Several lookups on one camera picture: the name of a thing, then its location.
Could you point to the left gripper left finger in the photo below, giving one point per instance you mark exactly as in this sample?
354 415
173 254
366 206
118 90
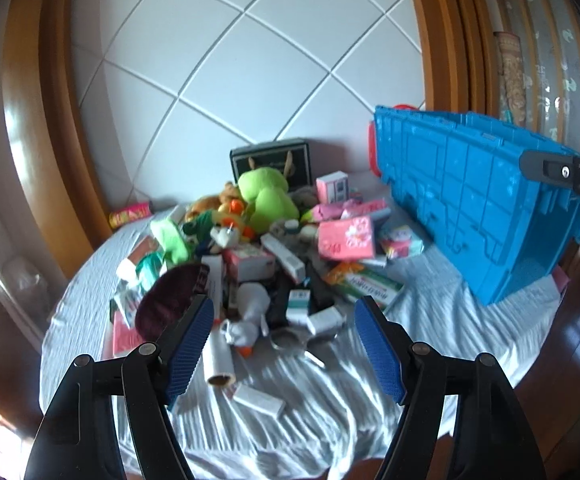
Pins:
77 437

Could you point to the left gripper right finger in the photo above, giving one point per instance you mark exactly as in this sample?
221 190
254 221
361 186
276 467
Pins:
492 436

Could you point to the small teal medicine box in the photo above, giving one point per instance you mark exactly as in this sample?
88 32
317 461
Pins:
297 311

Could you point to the blue plastic storage crate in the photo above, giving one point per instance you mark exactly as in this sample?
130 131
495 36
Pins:
457 174

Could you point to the rolled patterned carpet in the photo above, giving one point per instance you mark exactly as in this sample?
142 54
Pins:
513 105

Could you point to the light blue tablecloth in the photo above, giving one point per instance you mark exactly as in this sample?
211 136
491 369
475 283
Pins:
334 414

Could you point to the green toothpaste box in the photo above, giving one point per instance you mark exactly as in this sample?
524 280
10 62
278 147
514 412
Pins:
352 280

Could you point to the green plush dinosaur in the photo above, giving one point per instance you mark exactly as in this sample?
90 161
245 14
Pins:
182 243

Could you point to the colorful pad pack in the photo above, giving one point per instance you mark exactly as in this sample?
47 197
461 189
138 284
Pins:
399 242

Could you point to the pink chip can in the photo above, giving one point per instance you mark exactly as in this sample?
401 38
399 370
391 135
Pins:
129 214

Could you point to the red plastic case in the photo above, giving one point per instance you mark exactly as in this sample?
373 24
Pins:
372 141

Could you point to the yellow duck plush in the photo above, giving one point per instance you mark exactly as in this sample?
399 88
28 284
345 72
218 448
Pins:
232 216

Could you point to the pink tissue pack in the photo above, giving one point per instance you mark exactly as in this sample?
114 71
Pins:
347 239

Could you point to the white pink carton box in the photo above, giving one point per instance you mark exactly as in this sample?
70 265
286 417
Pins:
333 188

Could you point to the brown bear plush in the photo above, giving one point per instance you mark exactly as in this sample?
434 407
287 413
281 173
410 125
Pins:
212 202

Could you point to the green frog plush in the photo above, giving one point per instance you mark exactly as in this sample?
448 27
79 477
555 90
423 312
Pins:
266 192

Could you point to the black gift box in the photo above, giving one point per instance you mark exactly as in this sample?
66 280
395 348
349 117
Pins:
291 157

